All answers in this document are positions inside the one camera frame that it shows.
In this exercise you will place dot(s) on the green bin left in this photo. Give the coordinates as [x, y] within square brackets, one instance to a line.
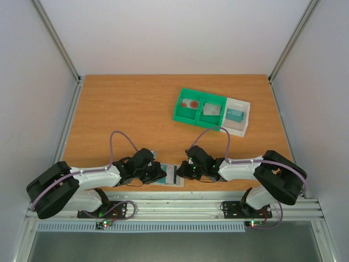
[187, 115]

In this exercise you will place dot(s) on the right circuit board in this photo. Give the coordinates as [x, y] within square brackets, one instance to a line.
[254, 223]

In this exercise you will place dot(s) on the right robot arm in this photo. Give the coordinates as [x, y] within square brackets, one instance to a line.
[280, 179]

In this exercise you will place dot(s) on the white card holder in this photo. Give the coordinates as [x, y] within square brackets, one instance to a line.
[179, 184]

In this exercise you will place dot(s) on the teal card in bin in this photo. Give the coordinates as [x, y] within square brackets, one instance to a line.
[234, 115]

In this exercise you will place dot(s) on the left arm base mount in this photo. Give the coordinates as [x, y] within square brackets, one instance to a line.
[115, 209]

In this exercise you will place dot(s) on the grey slotted cable duct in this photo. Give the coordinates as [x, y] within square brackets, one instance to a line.
[142, 227]

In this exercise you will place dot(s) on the white bin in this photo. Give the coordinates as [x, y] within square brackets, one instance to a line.
[235, 128]

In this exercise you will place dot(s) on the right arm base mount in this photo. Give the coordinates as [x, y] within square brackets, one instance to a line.
[234, 210]

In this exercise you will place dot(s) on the green bin middle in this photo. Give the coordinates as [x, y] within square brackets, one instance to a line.
[211, 121]

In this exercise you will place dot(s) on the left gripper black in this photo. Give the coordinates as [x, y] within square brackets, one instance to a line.
[157, 174]

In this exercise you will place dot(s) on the circuit board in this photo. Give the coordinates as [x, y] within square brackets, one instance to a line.
[254, 223]
[105, 224]

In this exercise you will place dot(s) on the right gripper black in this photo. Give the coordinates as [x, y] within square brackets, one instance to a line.
[186, 170]

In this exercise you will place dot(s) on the left aluminium frame post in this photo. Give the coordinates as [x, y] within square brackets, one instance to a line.
[38, 6]

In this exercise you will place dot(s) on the right aluminium frame post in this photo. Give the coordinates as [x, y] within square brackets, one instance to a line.
[301, 24]

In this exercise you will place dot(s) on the red patterned card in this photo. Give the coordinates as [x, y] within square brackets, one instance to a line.
[189, 103]

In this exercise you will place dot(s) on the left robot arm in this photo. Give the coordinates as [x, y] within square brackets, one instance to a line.
[62, 187]

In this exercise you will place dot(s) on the aluminium frame post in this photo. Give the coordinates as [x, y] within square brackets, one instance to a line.
[38, 6]
[301, 24]

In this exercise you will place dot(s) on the green bin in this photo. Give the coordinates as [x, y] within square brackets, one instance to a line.
[187, 115]
[211, 121]

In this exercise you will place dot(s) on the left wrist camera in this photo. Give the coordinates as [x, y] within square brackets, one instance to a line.
[154, 158]

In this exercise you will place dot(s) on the white red floral card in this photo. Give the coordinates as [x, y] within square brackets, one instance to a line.
[211, 109]

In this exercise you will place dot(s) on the aluminium front rail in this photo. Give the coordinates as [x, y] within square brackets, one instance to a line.
[205, 206]

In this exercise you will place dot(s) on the left circuit board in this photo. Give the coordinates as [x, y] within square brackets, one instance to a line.
[105, 224]

